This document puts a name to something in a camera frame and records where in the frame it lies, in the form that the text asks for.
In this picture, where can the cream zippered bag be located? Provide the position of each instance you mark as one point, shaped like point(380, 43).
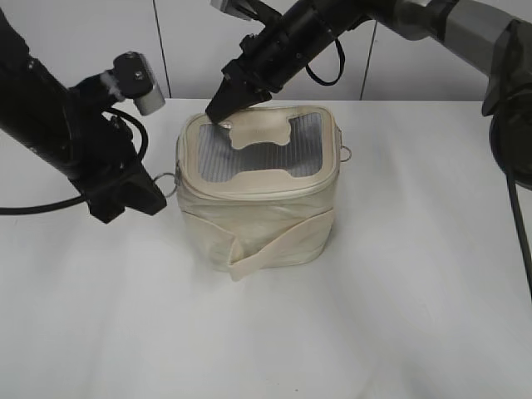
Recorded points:
point(258, 189)

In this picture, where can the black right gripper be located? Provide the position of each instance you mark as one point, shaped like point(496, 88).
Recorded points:
point(267, 62)

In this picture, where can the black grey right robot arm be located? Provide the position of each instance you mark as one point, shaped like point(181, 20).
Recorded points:
point(469, 42)

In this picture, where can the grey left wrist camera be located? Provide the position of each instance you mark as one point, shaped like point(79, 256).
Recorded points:
point(136, 81)

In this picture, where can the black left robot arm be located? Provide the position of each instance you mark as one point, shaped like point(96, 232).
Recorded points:
point(78, 131)

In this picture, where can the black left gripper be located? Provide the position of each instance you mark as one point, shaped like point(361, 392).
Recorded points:
point(110, 193)

